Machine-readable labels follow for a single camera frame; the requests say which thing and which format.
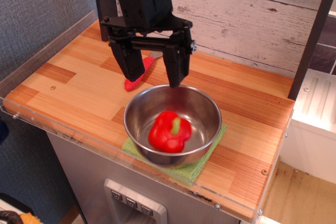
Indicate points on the white toy sink drainboard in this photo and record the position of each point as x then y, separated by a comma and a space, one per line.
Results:
309, 145

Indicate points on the silver toy fridge cabinet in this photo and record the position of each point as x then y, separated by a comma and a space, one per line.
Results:
86, 172

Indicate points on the red handled metal fork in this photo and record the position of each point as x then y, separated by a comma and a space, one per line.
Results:
147, 62

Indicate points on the green cloth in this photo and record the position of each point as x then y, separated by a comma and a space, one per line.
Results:
186, 174

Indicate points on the orange object bottom left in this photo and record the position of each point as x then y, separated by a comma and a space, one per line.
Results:
28, 218

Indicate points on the dark right support post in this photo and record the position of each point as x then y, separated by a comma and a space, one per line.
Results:
314, 36

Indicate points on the silver dispenser panel with buttons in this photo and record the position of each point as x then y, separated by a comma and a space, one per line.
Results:
129, 206

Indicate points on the red bell pepper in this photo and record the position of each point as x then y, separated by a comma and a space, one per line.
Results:
169, 132

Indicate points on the stainless steel bowl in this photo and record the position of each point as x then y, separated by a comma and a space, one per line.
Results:
189, 103

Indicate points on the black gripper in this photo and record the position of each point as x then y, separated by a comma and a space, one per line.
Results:
144, 17

